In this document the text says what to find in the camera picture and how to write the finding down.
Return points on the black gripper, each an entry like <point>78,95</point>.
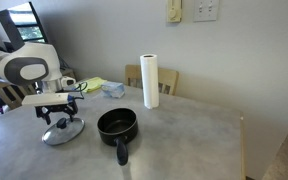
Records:
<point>56,108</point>

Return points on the glass lid with black knob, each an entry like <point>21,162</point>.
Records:
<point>64,131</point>

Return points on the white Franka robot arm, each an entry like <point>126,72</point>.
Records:
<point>24,68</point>

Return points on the yellow-green cloth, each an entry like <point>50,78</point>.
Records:
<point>92,84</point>

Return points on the blue tissue box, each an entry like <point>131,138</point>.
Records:
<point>113,89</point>

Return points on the black flat panel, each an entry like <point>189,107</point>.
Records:
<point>10,30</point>

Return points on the white paper towel roll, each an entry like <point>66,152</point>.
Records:
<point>149,81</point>

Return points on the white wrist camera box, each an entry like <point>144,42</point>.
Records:
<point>47,99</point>

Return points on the window with dark frame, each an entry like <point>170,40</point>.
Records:
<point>30,28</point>

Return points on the beige wall thermostat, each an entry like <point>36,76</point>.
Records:
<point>174,11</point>

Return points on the white light switch plate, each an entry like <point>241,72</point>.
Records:
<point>206,10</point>

